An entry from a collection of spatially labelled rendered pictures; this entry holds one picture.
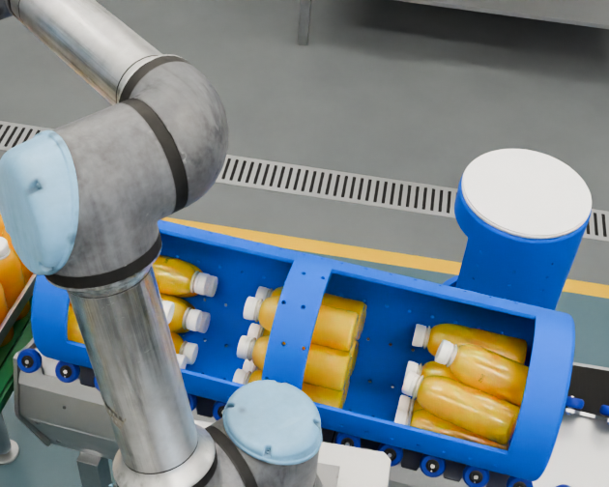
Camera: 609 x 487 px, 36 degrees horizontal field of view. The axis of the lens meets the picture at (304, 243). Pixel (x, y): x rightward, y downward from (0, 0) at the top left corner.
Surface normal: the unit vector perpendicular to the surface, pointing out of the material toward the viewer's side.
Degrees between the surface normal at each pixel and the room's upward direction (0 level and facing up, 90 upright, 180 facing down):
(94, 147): 15
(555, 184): 0
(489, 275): 90
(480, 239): 90
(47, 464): 0
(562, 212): 0
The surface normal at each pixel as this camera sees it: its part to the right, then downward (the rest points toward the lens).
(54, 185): 0.33, -0.27
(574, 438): 0.06, -0.69
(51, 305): -0.18, 0.20
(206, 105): 0.71, -0.50
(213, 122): 0.83, -0.32
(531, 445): -0.22, 0.45
